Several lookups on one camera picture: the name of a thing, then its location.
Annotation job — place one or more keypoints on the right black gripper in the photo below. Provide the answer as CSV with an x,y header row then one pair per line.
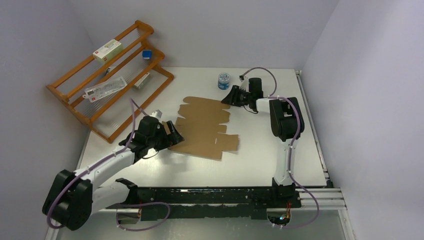
x,y
232,98

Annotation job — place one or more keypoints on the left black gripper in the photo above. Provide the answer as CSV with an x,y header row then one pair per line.
x,y
175,137

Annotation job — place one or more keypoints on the brown cardboard box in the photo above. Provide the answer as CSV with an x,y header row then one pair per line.
x,y
201,123

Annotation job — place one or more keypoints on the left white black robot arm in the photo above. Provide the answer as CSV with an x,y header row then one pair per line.
x,y
75,195

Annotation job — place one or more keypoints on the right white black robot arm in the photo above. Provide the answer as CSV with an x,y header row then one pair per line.
x,y
286,123

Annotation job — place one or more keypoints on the small grey white box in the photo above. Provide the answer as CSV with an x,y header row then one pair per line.
x,y
142,81

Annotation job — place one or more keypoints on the green white carton box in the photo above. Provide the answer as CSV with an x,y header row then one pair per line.
x,y
108,51

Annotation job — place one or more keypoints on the blue white round jar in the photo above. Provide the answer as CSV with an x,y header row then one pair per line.
x,y
223,81

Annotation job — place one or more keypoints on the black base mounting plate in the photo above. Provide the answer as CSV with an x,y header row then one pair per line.
x,y
212,202

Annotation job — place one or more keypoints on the orange wooden rack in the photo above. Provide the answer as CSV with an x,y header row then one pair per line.
x,y
111,115

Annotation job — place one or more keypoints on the small blue cube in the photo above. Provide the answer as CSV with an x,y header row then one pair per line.
x,y
147,54

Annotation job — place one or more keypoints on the clear plastic packet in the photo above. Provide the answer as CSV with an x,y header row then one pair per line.
x,y
104,89

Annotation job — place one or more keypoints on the aluminium frame rails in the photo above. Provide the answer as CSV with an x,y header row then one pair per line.
x,y
323,198

